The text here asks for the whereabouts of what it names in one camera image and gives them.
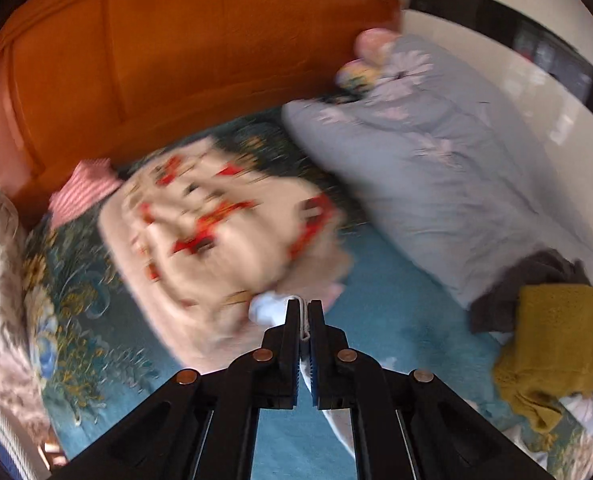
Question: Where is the red white striped cloth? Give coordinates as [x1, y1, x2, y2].
[49, 158, 122, 227]

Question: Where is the grey floral quilt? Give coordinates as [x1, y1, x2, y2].
[281, 34, 585, 311]

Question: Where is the dark grey garment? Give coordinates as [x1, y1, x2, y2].
[469, 249, 590, 336]

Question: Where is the teal floral bed sheet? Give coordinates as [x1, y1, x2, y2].
[21, 110, 593, 480]

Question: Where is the orange wooden headboard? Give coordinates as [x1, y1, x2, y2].
[0, 0, 402, 231]

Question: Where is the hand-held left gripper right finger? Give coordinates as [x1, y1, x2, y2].
[307, 299, 552, 480]

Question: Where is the pink floral pillow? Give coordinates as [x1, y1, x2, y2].
[335, 28, 400, 93]

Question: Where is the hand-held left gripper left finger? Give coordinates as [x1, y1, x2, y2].
[51, 298, 301, 480]

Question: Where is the beige garment with red print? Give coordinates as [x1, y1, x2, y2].
[98, 138, 355, 461]

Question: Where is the mustard yellow knit garment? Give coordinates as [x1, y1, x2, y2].
[493, 284, 593, 436]

